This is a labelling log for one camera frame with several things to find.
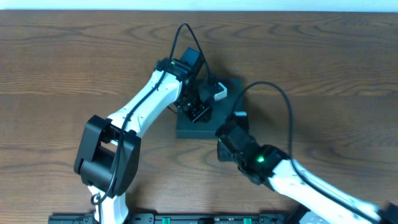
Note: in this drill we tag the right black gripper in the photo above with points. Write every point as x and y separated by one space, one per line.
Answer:
224 144

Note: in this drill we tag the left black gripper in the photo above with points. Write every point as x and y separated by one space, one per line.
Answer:
201 112

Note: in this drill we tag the black box with hinged lid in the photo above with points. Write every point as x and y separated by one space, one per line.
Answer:
186 129

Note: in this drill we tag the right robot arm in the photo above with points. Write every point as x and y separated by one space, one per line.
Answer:
268 165

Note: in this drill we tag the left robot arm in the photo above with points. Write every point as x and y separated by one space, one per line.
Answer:
108 154

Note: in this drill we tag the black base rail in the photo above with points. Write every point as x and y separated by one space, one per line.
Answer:
148 218

